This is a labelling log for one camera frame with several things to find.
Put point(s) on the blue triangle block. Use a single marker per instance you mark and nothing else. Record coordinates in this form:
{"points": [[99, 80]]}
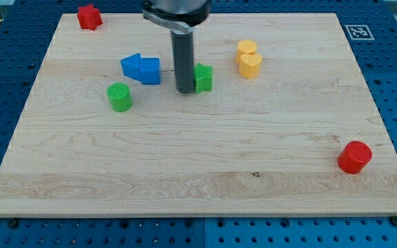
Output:
{"points": [[131, 66]]}

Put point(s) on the red star block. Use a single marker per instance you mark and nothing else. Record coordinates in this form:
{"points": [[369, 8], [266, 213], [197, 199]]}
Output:
{"points": [[89, 17]]}

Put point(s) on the light wooden board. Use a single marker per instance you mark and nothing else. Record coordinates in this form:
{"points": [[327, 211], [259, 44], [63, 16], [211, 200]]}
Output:
{"points": [[261, 147]]}

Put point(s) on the yellow hexagon block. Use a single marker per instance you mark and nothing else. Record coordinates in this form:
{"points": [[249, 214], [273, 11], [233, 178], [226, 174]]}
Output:
{"points": [[246, 46]]}

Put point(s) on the green cylinder block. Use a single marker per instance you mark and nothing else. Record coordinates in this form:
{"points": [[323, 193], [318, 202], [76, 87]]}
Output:
{"points": [[119, 97]]}

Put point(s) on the white fiducial marker tag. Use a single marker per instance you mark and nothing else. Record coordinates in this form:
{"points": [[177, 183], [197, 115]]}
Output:
{"points": [[359, 32]]}

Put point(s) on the green star block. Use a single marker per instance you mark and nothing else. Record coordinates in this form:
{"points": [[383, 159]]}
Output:
{"points": [[203, 75]]}

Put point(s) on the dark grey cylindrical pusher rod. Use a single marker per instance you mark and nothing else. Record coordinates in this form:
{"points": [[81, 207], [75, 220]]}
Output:
{"points": [[183, 58]]}

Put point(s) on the red cylinder block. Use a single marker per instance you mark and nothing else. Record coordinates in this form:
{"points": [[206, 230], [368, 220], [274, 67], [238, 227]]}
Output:
{"points": [[354, 157]]}

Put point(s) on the blue cube block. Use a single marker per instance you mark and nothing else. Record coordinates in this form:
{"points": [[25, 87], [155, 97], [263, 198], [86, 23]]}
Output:
{"points": [[149, 71]]}

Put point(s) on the yellow heart block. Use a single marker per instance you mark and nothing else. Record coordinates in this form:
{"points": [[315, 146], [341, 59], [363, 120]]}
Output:
{"points": [[249, 65]]}

